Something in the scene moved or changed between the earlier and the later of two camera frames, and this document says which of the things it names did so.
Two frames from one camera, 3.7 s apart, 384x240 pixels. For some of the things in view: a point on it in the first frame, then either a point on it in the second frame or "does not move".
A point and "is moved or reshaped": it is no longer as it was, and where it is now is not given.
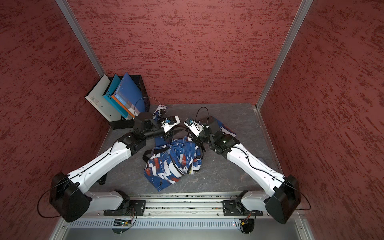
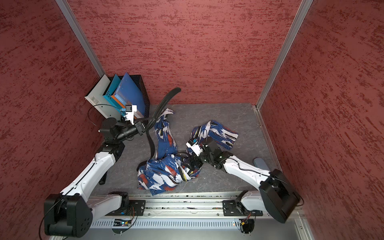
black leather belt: (154, 150) → (184, 153)
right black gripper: (197, 141) → (192, 164)
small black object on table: (102, 180) does not move
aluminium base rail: (178, 210) does not move
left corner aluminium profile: (76, 30) does not move
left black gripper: (167, 135) → (140, 127)
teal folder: (110, 91) does not move
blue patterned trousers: (175, 157) is moved or reshaped
